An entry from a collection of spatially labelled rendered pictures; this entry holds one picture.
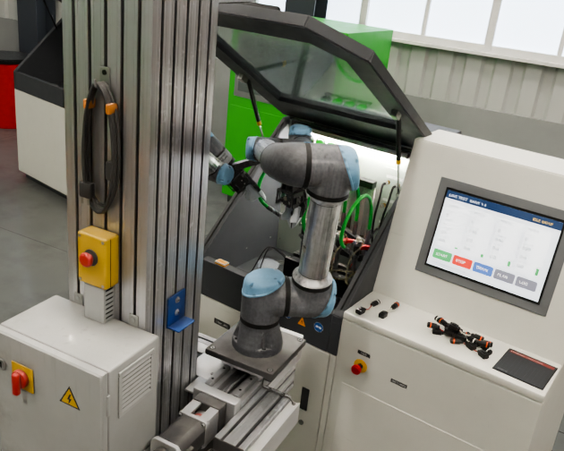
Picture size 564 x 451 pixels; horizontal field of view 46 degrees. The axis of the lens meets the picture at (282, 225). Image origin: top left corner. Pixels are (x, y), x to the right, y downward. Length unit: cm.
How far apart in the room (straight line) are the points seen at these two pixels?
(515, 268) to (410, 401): 57
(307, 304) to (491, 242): 76
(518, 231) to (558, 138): 395
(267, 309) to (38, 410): 64
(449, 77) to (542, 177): 409
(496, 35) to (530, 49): 31
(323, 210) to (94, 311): 63
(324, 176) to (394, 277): 90
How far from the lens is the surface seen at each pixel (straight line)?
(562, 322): 234
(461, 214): 237
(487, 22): 627
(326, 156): 166
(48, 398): 168
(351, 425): 255
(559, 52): 615
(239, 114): 563
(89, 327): 169
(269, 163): 168
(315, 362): 250
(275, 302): 186
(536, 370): 228
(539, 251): 232
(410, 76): 642
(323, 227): 175
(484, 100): 632
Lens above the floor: 212
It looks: 22 degrees down
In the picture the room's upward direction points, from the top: 6 degrees clockwise
